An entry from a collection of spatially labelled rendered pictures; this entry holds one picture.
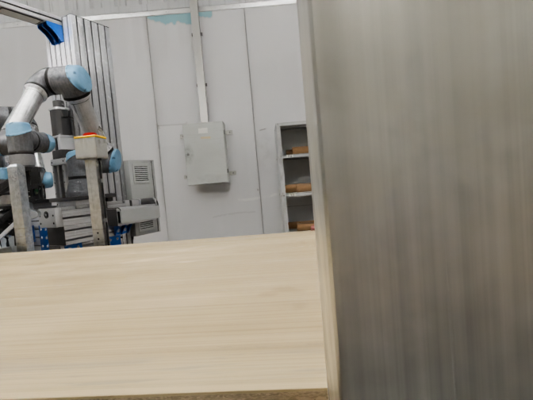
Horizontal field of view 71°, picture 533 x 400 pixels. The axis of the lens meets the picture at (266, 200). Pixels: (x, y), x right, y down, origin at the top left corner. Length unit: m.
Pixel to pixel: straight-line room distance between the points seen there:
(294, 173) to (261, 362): 3.67
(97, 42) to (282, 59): 2.11
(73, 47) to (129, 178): 0.77
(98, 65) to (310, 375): 2.34
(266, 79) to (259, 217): 1.43
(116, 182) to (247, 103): 1.99
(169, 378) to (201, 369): 0.02
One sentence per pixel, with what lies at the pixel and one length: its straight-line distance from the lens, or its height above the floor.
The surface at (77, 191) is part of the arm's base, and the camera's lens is 2.06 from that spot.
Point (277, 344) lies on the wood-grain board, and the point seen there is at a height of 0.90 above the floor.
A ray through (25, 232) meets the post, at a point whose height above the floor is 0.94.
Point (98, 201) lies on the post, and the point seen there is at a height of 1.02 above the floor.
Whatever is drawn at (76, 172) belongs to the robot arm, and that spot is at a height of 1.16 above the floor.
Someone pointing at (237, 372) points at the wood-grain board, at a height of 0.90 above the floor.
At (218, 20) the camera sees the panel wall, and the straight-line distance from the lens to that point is 4.29.
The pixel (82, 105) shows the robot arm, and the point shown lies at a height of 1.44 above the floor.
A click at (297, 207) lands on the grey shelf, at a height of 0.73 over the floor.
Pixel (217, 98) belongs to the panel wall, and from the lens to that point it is 4.05.
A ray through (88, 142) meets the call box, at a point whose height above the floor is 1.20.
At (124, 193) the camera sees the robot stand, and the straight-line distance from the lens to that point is 2.45.
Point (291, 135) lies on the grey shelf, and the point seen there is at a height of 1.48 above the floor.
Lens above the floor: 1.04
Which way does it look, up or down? 3 degrees down
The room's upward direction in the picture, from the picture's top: 5 degrees counter-clockwise
